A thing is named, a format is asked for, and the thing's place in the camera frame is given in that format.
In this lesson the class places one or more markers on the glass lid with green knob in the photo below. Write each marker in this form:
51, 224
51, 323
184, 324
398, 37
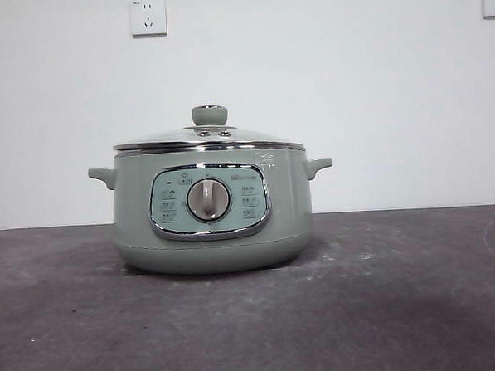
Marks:
210, 115

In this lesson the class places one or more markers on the pale green electric pot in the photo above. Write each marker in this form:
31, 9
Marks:
137, 224

